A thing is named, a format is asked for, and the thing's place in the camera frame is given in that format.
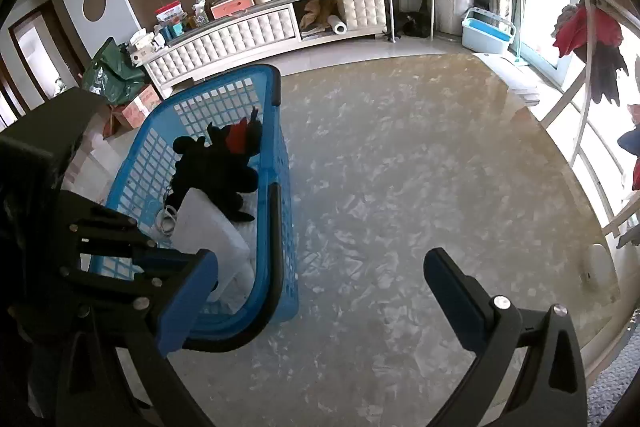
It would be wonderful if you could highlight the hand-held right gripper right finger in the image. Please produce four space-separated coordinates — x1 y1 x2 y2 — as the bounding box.
423 248 588 427

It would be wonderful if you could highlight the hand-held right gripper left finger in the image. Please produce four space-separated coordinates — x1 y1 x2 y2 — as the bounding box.
55 248 219 427

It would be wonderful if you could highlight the black plush toy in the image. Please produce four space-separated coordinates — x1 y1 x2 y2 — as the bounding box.
172 107 263 223

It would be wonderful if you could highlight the white tufted television cabinet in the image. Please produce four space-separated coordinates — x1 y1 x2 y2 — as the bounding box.
142 0 386 92

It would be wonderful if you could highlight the white tissue box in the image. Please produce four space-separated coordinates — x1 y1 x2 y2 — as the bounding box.
127 29 166 62

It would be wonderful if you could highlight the pink box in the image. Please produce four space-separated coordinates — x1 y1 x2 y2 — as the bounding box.
210 0 256 20

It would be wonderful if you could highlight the blue plastic basket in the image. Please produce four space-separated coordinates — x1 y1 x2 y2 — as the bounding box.
90 64 299 343

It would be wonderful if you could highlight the red printed cardboard box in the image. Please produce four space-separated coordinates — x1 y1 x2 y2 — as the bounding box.
112 84 163 130

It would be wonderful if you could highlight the white clothes drying rack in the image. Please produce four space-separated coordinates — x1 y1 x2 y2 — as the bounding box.
490 0 640 248

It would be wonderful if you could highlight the white round device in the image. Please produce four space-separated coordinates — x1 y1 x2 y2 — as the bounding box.
582 243 618 290

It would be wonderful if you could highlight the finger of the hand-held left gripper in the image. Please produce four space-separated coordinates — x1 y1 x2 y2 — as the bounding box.
59 249 202 308
60 189 162 259

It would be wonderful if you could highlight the green plastic bag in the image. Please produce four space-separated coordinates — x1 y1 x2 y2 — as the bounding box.
81 38 148 105

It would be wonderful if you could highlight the blue and red hanging garment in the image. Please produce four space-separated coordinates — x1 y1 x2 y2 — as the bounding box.
617 104 640 190

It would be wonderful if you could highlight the black bag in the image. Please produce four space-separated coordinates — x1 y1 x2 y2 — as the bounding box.
402 13 432 39

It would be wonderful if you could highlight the blue and white bucket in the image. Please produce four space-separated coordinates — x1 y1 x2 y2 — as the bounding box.
461 7 517 55

